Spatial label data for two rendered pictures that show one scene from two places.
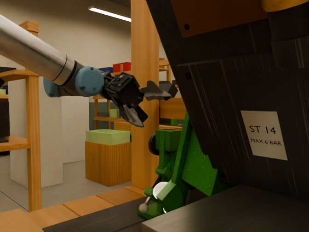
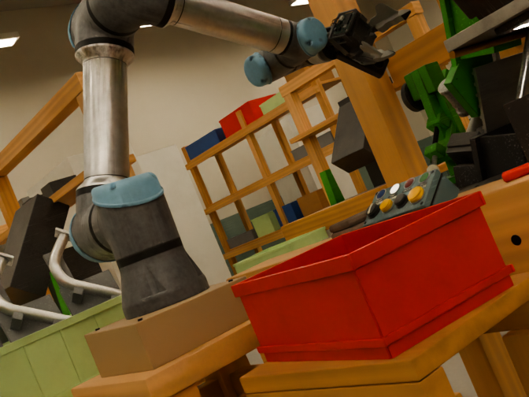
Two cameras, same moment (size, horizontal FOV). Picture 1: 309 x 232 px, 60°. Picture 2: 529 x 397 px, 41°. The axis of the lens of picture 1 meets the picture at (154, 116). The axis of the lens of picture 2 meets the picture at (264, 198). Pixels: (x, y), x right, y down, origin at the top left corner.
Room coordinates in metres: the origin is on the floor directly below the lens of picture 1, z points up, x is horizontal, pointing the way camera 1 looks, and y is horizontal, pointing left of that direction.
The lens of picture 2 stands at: (-0.80, 0.26, 0.99)
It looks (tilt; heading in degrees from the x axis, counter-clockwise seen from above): 2 degrees up; 5
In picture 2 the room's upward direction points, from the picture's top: 23 degrees counter-clockwise
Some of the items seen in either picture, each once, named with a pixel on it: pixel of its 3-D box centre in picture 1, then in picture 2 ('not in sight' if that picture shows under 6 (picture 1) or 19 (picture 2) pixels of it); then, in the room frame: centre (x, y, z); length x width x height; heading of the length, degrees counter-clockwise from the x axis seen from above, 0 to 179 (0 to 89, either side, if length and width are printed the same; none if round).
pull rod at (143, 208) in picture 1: (147, 202); (434, 162); (0.78, 0.02, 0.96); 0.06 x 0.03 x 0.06; 132
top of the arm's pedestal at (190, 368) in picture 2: not in sight; (189, 353); (0.38, 0.59, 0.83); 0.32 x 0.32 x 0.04; 42
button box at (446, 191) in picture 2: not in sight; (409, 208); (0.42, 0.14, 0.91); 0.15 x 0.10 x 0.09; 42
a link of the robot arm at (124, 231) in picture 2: not in sight; (133, 213); (0.39, 0.58, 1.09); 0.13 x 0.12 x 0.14; 40
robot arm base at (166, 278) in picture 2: not in sight; (158, 276); (0.38, 0.58, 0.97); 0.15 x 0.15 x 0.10
